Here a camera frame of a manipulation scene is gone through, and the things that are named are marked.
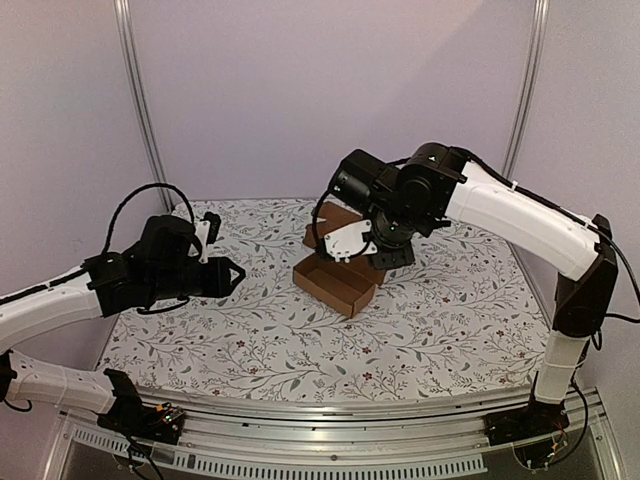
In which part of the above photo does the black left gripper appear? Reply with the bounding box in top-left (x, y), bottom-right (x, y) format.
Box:
top-left (148, 256), bottom-right (245, 302)

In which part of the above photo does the brown cardboard paper box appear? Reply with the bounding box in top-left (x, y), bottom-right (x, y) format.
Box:
top-left (293, 201), bottom-right (386, 318)

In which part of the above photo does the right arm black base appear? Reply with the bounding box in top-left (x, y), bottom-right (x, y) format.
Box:
top-left (482, 396), bottom-right (569, 446)

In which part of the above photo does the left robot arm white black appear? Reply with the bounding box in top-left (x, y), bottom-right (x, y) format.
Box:
top-left (1, 213), bottom-right (246, 434)

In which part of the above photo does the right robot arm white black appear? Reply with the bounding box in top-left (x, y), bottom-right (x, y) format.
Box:
top-left (318, 142), bottom-right (618, 436)

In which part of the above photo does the floral patterned table mat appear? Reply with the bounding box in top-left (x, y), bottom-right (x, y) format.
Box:
top-left (100, 199), bottom-right (548, 403)

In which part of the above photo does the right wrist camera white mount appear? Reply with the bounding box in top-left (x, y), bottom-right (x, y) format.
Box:
top-left (311, 220), bottom-right (378, 263)

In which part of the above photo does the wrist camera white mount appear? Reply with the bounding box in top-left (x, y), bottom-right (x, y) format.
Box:
top-left (311, 220), bottom-right (378, 263)
top-left (194, 211), bottom-right (221, 264)

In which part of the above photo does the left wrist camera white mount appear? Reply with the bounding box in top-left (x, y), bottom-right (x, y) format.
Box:
top-left (194, 211), bottom-right (221, 264)

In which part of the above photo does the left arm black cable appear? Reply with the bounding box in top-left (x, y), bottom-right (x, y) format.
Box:
top-left (102, 183), bottom-right (196, 256)

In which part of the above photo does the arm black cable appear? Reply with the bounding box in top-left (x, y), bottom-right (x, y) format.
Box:
top-left (464, 152), bottom-right (640, 321)
top-left (102, 183), bottom-right (196, 256)

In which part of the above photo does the aluminium front rail frame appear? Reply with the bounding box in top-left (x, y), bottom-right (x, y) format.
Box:
top-left (44, 388), bottom-right (627, 479)

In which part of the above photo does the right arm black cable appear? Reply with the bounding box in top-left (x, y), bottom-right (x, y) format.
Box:
top-left (464, 152), bottom-right (640, 321)

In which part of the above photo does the left aluminium frame post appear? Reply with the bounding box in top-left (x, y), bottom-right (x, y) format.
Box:
top-left (113, 0), bottom-right (168, 183)

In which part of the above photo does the aluminium frame post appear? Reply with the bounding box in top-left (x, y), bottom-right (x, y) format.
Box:
top-left (501, 0), bottom-right (550, 178)
top-left (113, 0), bottom-right (168, 183)

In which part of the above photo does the right aluminium frame post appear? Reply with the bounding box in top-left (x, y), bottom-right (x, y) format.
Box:
top-left (501, 0), bottom-right (550, 178)

